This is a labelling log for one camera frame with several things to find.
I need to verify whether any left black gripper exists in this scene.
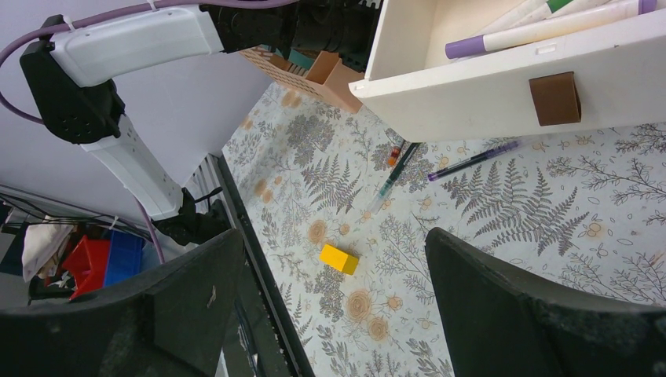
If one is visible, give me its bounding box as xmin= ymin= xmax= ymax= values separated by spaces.
xmin=200 ymin=1 xmax=382 ymax=73

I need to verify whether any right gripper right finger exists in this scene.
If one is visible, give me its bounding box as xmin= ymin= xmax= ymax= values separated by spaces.
xmin=425 ymin=228 xmax=665 ymax=376

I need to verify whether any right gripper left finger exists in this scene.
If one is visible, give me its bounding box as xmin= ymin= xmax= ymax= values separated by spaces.
xmin=1 ymin=229 xmax=244 ymax=376

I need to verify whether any purple capped white marker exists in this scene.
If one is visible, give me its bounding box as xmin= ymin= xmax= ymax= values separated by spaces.
xmin=445 ymin=1 xmax=665 ymax=60

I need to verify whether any green capped white marker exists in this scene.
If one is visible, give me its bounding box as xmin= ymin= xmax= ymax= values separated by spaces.
xmin=509 ymin=0 xmax=572 ymax=28

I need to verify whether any white top drawer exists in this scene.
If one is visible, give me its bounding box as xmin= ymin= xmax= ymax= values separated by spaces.
xmin=349 ymin=1 xmax=665 ymax=141

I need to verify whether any peach plastic file organizer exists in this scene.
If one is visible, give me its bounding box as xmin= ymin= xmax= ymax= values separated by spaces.
xmin=240 ymin=46 xmax=364 ymax=113

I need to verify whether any blue storage bin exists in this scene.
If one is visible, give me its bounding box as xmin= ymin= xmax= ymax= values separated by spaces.
xmin=103 ymin=231 xmax=145 ymax=287

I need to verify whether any red storage bin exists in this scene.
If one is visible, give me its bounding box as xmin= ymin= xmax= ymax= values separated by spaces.
xmin=62 ymin=236 xmax=111 ymax=300

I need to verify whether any orange clear pen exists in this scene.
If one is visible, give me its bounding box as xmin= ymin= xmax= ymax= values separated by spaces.
xmin=387 ymin=138 xmax=406 ymax=167

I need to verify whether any blue pen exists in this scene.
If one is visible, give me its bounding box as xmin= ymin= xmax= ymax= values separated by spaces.
xmin=427 ymin=134 xmax=554 ymax=183

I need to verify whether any clear green pen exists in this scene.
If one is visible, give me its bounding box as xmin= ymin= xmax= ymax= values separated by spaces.
xmin=368 ymin=143 xmax=421 ymax=214

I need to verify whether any yellow eraser block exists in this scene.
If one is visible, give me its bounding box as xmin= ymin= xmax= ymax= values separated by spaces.
xmin=320 ymin=244 xmax=359 ymax=275

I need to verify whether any floral table mat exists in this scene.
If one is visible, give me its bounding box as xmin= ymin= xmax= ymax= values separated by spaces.
xmin=222 ymin=85 xmax=665 ymax=376

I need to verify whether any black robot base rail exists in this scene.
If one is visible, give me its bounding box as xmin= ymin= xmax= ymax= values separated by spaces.
xmin=192 ymin=155 xmax=314 ymax=376

